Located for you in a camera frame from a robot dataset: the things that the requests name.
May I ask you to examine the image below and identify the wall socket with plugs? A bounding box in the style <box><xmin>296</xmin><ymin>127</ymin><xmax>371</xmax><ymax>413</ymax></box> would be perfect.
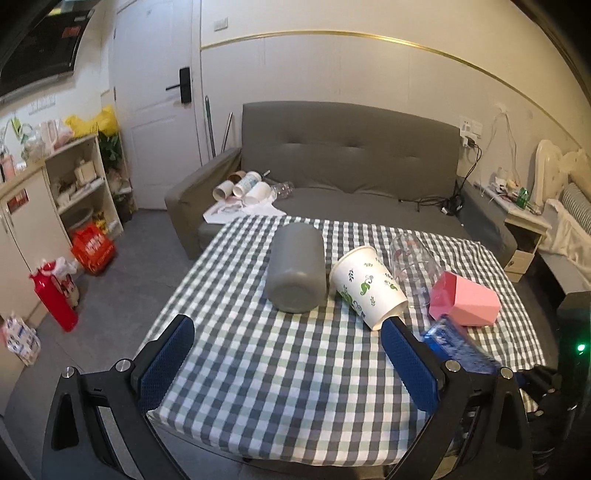
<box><xmin>459</xmin><ymin>116</ymin><xmax>483</xmax><ymax>148</ymax></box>

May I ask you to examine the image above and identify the green bottle on nightstand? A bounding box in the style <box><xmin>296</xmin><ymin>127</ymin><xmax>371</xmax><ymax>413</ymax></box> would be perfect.
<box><xmin>515</xmin><ymin>187</ymin><xmax>530</xmax><ymax>209</ymax></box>

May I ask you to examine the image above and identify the red fire extinguisher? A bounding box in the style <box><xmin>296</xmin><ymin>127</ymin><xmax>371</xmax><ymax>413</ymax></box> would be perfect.
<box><xmin>29</xmin><ymin>257</ymin><xmax>80</xmax><ymax>332</ymax></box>

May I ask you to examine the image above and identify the yellow plastic bag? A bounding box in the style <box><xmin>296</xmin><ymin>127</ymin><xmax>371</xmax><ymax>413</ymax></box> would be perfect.
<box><xmin>64</xmin><ymin>104</ymin><xmax>119</xmax><ymax>138</ymax></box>

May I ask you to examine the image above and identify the grey sofa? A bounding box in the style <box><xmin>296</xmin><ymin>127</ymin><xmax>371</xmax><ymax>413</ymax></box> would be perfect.
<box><xmin>164</xmin><ymin>101</ymin><xmax>517</xmax><ymax>265</ymax></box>

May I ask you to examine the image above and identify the white paper cup green print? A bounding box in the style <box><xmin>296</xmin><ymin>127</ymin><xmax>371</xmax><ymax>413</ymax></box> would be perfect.
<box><xmin>329</xmin><ymin>245</ymin><xmax>409</xmax><ymax>331</ymax></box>

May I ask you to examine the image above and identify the blue plastic bottle cup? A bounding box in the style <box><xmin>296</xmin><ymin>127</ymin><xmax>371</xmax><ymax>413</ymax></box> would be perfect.
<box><xmin>423</xmin><ymin>315</ymin><xmax>501</xmax><ymax>375</ymax></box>

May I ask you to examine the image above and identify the checkered tablecloth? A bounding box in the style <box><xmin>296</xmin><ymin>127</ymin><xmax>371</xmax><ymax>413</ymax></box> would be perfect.
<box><xmin>146</xmin><ymin>214</ymin><xmax>546</xmax><ymax>466</ymax></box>

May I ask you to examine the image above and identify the black range hood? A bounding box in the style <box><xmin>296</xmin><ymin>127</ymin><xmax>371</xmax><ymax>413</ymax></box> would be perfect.
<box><xmin>1</xmin><ymin>1</ymin><xmax>98</xmax><ymax>104</ymax></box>

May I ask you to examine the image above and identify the clear bottle on sofa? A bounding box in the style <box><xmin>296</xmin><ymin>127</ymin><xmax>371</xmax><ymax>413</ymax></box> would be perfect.
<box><xmin>270</xmin><ymin>182</ymin><xmax>294</xmax><ymax>200</ymax></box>

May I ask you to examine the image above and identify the white door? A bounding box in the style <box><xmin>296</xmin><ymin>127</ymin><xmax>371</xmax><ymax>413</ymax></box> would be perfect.
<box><xmin>111</xmin><ymin>1</ymin><xmax>201</xmax><ymax>209</ymax></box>

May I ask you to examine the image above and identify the white bedside table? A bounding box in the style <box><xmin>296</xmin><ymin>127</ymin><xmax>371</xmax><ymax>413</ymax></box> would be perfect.
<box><xmin>477</xmin><ymin>184</ymin><xmax>550</xmax><ymax>283</ymax></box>

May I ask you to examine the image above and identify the white shelf unit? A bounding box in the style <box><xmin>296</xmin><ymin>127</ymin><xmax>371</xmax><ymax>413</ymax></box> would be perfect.
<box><xmin>44</xmin><ymin>135</ymin><xmax>123</xmax><ymax>239</ymax></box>

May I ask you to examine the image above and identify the pink hexagonal cup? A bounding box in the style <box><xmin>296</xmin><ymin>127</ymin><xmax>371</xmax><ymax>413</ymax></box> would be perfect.
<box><xmin>429</xmin><ymin>271</ymin><xmax>501</xmax><ymax>327</ymax></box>

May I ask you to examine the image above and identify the black door handle lock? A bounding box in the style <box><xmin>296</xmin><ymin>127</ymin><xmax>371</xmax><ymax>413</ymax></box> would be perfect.
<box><xmin>165</xmin><ymin>67</ymin><xmax>192</xmax><ymax>105</ymax></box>

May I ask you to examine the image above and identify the red gift bag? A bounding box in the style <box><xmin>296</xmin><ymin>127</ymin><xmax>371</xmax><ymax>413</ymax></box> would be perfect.
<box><xmin>71</xmin><ymin>223</ymin><xmax>116</xmax><ymax>275</ymax></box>

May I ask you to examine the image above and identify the white tissue pack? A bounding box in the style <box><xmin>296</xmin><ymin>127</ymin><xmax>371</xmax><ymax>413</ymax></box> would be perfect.
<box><xmin>1</xmin><ymin>315</ymin><xmax>41</xmax><ymax>367</ymax></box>

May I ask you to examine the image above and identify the bed with white headboard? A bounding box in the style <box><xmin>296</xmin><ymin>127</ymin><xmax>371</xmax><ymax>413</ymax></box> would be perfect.
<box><xmin>534</xmin><ymin>140</ymin><xmax>590</xmax><ymax>294</ymax></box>

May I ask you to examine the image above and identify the black cable on sofa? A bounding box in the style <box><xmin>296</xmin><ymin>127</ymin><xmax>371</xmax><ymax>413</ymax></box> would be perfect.
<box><xmin>397</xmin><ymin>142</ymin><xmax>484</xmax><ymax>217</ymax></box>

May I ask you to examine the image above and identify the grey cylindrical cup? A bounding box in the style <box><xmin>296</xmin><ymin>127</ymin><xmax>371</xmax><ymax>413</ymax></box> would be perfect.
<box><xmin>264</xmin><ymin>222</ymin><xmax>328</xmax><ymax>314</ymax></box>

